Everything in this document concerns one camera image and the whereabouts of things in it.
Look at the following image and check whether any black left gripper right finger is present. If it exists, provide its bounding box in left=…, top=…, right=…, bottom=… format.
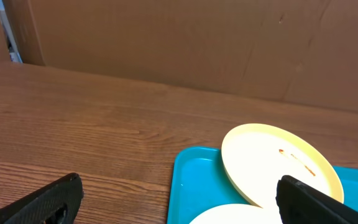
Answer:
left=276, top=175, right=358, bottom=224

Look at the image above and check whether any teal plastic tray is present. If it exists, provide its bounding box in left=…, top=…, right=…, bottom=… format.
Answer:
left=167, top=146, right=358, bottom=224

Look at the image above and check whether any yellow plate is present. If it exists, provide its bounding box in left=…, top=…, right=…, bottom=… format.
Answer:
left=221, top=123, right=344, bottom=210

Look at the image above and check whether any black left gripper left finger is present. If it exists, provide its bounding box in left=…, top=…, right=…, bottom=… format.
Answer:
left=0, top=173, right=83, bottom=224

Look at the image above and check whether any white plate with ketchup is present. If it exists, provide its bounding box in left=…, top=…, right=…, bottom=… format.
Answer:
left=190, top=203, right=282, bottom=224

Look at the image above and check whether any brown cardboard backdrop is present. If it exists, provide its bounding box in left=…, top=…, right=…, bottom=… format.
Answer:
left=2, top=0, right=358, bottom=112

